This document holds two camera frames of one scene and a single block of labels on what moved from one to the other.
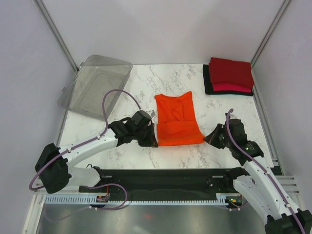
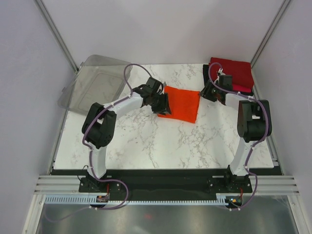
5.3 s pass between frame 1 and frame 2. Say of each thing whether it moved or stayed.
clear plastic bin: stayed
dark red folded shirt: stayed
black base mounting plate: stayed
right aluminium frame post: stayed
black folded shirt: stayed
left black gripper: moved
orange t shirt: moved
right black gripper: moved
